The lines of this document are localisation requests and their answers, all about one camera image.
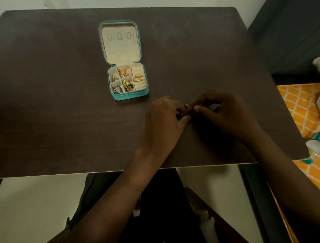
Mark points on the green gold flower earring jewelry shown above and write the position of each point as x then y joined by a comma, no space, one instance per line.
129,87
125,83

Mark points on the dark grey upholstered chair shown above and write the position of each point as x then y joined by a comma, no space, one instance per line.
285,37

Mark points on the grey crumpled cloth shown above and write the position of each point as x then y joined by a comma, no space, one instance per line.
318,102

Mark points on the teal jewelry box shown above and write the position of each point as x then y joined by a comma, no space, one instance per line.
120,47

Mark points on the beige pillow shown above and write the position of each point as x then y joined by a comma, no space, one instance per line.
317,65

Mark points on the black trousers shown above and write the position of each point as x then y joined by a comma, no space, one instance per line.
162,212

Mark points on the person's left hand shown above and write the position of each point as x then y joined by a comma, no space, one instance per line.
162,130

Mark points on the orange patterned bed cloth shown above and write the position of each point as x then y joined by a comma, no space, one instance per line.
297,107

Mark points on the person's right forearm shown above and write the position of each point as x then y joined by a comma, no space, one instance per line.
290,175

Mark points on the clear plastic water bottle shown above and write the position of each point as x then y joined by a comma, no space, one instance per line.
313,147

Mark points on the person's right hand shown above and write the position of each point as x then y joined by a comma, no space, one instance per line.
230,115

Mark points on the person's left forearm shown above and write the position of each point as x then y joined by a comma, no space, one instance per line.
112,207

